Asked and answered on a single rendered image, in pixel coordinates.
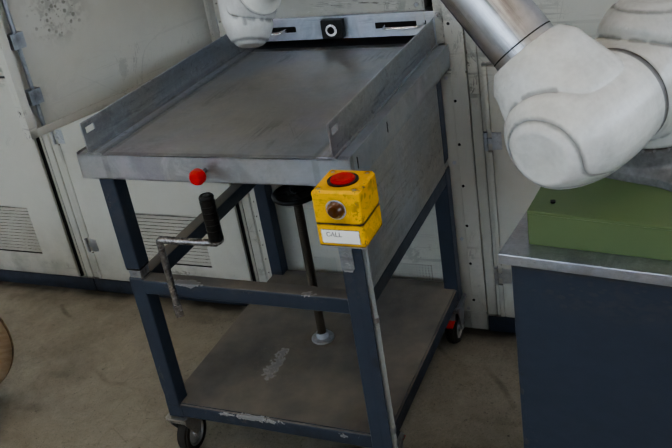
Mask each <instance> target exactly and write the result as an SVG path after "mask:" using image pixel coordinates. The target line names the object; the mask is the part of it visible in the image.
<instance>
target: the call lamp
mask: <svg viewBox="0 0 672 448"><path fill-rule="evenodd" d="M326 212H327V214H328V215H329V216H330V217H331V218H333V219H336V220H340V219H343V218H344V217H345V216H346V213H347V210H346V207H345V205H344V204H343V203H342V202H341V201H339V200H335V199H334V200H330V201H328V203H327V204H326Z"/></svg>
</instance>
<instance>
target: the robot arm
mask: <svg viewBox="0 0 672 448"><path fill-rule="evenodd" d="M440 1H441V2H442V3H443V4H444V6H445V7H446V8H447V9H448V10H449V12H450V13H451V14H452V15H453V17H454V18H455V19H456V20H457V22H458V23H459V24H460V25H461V26H462V28H463V29H464V30H465V31H466V33H467V34H468V35H469V36H470V38H471V39H472V40H473V41H474V43H475V44H476V45H477V46H478V47H479V49H480V50H481V51H482V52H483V54H484V55H485V56H486V57H487V59H488V60H489V61H490V62H491V63H492V65H493V66H494V67H495V68H496V70H497V71H498V72H497V73H496V74H495V75H494V97H495V99H496V100H497V102H498V105H499V108H500V110H501V113H502V116H503V118H504V121H505V123H504V138H505V144H506V147H507V151H508V154H509V156H510V159H511V160H512V162H513V164H514V165H515V167H516V168H517V169H518V171H519V172H520V173H521V174H522V175H523V176H525V177H526V178H527V179H528V180H530V181H531V182H533V183H534V184H536V185H539V186H541V187H544V188H548V189H555V190H562V189H572V188H577V187H582V186H585V185H588V184H591V183H594V182H596V181H598V180H601V179H603V178H609V179H615V180H620V181H626V182H631V183H636V184H642V185H647V186H653V187H658V188H661V189H664V190H667V191H669V192H672V0H618V1H617V2H616V3H615V4H613V5H612V6H611V7H610V8H609V9H608V11H607V12H606V13H605V15H604V16H603V18H602V20H601V21H600V23H599V25H598V27H597V34H596V38H595V39H592V38H591V37H589V36H588V35H587V34H585V33H584V32H583V31H582V30H581V29H579V28H578V27H574V26H569V25H562V24H557V25H555V26H554V25H553V24H552V23H551V22H550V20H549V19H548V18H547V17H546V15H545V14H544V13H543V12H542V11H541V9H540V8H539V7H538V6H537V5H536V3H535V2H534V1H533V0H440ZM280 2H281V0H218V7H219V12H220V16H221V21H222V24H223V27H224V30H225V32H226V34H227V36H228V38H229V39H230V41H231V42H232V43H234V44H235V45H236V46H238V47H241V48H256V47H261V46H263V45H264V44H265V43H266V42H267V41H268V40H269V38H270V36H271V33H272V30H273V19H274V18H275V14H276V10H277V8H278V7H279V5H280Z"/></svg>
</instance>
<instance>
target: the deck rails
mask: <svg viewBox="0 0 672 448"><path fill-rule="evenodd" d="M436 47H437V44H436V45H435V35H434V25H433V19H431V20H430V21H429V22H428V23H427V24H426V25H425V26H424V27H423V28H422V29H421V30H420V31H419V32H418V33H417V34H416V35H415V36H414V37H413V38H412V39H411V40H410V41H409V42H408V43H407V44H406V45H405V46H404V47H403V48H402V49H401V50H400V51H399V52H398V53H397V54H396V55H395V56H394V57H393V58H392V59H391V60H390V61H389V62H388V63H387V64H386V65H385V66H384V67H383V68H382V69H381V70H380V71H379V72H378V73H377V74H376V75H375V76H374V77H373V78H372V79H371V80H370V81H369V82H368V83H367V84H366V85H365V86H364V87H363V88H362V89H361V90H360V91H359V92H358V93H357V94H356V95H355V96H354V97H353V98H352V99H351V100H350V101H349V102H348V103H347V104H346V105H345V106H344V107H343V108H342V109H341V110H340V111H339V112H338V113H337V114H336V115H335V116H334V117H333V118H332V119H331V120H330V121H329V122H328V123H327V124H326V126H327V132H328V138H329V144H328V145H327V146H326V147H325V148H324V149H323V150H322V151H321V152H320V153H319V155H318V156H317V157H316V159H334V160H336V159H337V158H338V157H339V156H340V155H341V154H342V152H343V151H344V150H345V149H346V148H347V147H348V146H349V145H350V143H351V142H352V141H353V140H354V139H355V138H356V137H357V136H358V134H359V133H360V132H361V131H362V130H363V129H364V128H365V127H366V125H367V124H368V123H369V122H370V121H371V120H372V119H373V118H374V117H375V115H376V114H377V113H378V112H379V111H380V110H381V109H382V108H383V106H384V105H385V104H386V103H387V102H388V101H389V100H390V99H391V97H392V96H393V95H394V94H395V93H396V92H397V91H398V90H399V89H400V87H401V86H402V85H403V84H404V83H405V82H406V81H407V80H408V78H409V77H410V76H411V75H412V74H413V73H414V72H415V71H416V69H417V68H418V67H419V66H420V65H421V64H422V63H423V62H424V60H425V59H426V58H427V57H428V56H429V55H430V54H431V53H432V52H433V50H434V49H435V48H436ZM250 53H251V51H249V52H240V47H238V46H236V45H235V44H234V43H232V42H231V41H230V39H229V38H228V36H227V34H225V35H223V36H222V37H220V38H218V39H217V40H215V41H213V42H212V43H210V44H209V45H207V46H205V47H204V48H202V49H200V50H199V51H197V52H195V53H194V54H192V55H191V56H189V57H187V58H186V59H184V60H182V61H181V62H179V63H177V64H176V65H174V66H173V67H171V68H169V69H168V70H166V71H164V72H163V73H161V74H159V75H158V76H156V77H154V78H153V79H151V80H150V81H148V82H146V83H145V84H143V85H141V86H140V87H138V88H136V89H135V90H133V91H132V92H130V93H128V94H127V95H125V96H123V97H122V98H120V99H118V100H117V101H115V102H114V103H112V104H110V105H109V106H107V107H105V108H104V109H102V110H100V111H99V112H97V113H96V114H94V115H92V116H91V117H89V118H87V119H86V120H84V121H82V122H81V123H79V126H80V129H81V132H82V136H83V139H84V142H85V145H86V149H87V152H86V154H91V155H102V154H104V153H105V152H106V151H108V150H109V149H111V148H112V147H114V146H115V145H117V144H118V143H120V142H121V141H123V140H124V139H125V138H127V137H128V136H130V135H131V134H133V133H134V132H136V131H137V130H139V129H140V128H142V127H143V126H144V125H146V124H147V123H149V122H150V121H152V120H153V119H155V118H156V117H158V116H159V115H161V114H162V113H164V112H165V111H166V110H168V109H169V108H171V107H172V106H174V105H175V104H177V103H178V102H180V101H181V100H183V99H184V98H185V97H187V96H188V95H190V94H191V93H193V92H194V91H196V90H197V89H199V88H200V87H202V86H203V85H204V84H206V83H207V82H209V81H210V80H212V79H213V78H215V77H216V76H218V75H219V74H221V73H222V72H223V71H225V70H226V69H228V68H229V67H231V66H232V65H234V64H235V63H237V62H238V61H240V60H241V59H242V58H244V57H245V56H247V55H248V54H250ZM92 123H93V126H94V129H93V130H91V131H89V132H88V133H86V129H85V127H87V126H88V125H90V124H92ZM335 124H336V128H337V130H336V131H335V132H334V133H333V134H332V131H331V128H332V127H333V126H334V125H335Z"/></svg>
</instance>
